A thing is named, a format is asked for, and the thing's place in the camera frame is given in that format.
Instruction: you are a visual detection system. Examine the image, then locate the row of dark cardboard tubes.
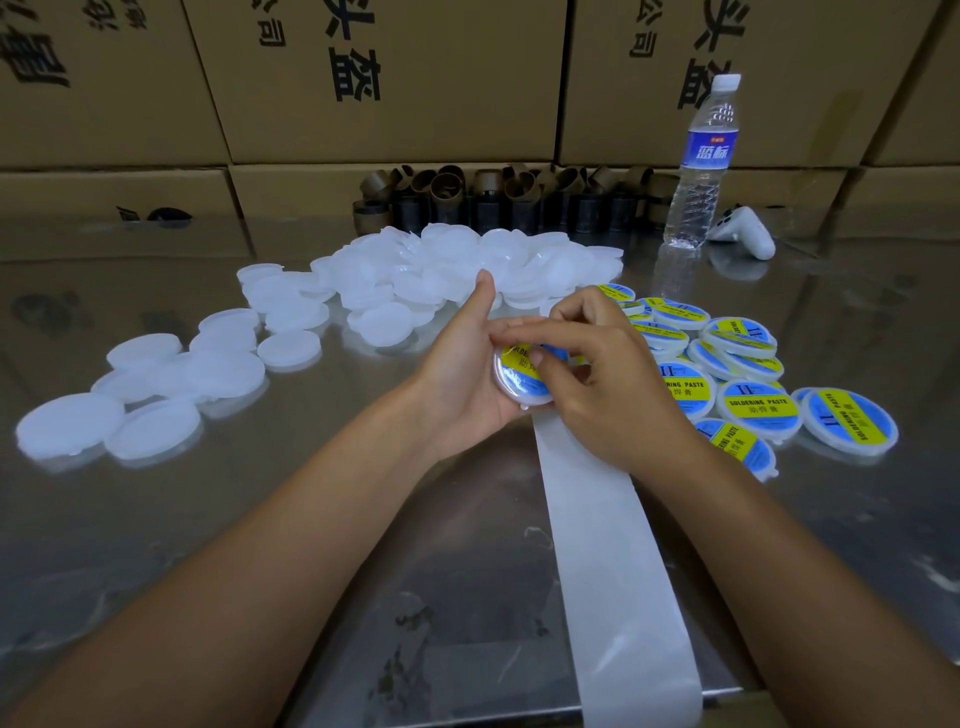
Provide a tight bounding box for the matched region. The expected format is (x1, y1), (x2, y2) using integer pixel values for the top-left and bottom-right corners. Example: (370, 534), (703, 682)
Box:
(355, 163), (677, 234)

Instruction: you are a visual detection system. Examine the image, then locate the stack of brown cardboard boxes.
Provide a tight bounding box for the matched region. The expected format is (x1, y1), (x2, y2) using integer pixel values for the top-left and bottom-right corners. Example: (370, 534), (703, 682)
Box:
(0, 0), (960, 219)

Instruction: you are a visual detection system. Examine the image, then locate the clear plastic water bottle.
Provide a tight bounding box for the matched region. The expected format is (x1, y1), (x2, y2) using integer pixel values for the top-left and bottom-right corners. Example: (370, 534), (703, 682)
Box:
(663, 73), (743, 252)

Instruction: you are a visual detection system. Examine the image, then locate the person's left forearm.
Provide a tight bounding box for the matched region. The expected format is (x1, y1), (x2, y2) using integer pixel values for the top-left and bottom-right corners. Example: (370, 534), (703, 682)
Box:
(7, 405), (437, 728)

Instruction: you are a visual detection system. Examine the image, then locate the person's right hand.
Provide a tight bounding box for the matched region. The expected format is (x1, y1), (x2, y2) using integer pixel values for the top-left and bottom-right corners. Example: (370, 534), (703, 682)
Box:
(487, 285), (722, 482)

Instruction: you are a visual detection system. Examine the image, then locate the person's right forearm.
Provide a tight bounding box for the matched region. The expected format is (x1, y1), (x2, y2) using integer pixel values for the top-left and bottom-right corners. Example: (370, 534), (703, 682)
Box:
(667, 442), (960, 728)

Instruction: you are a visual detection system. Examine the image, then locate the sticker roll with backing strip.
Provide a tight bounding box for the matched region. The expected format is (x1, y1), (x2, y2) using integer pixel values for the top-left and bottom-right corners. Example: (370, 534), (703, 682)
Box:
(531, 397), (704, 728)

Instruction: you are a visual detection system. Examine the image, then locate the person's left hand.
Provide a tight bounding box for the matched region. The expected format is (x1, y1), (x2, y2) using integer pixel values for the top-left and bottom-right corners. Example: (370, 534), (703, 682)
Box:
(402, 270), (530, 464)

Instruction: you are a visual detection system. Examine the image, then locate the pile of white plastic lids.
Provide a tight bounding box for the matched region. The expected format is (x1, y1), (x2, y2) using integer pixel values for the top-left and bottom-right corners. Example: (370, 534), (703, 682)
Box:
(15, 222), (626, 470)

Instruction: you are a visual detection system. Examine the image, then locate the white handheld controller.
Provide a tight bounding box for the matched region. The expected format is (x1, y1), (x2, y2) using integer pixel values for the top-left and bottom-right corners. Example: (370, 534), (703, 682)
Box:
(708, 207), (779, 263)

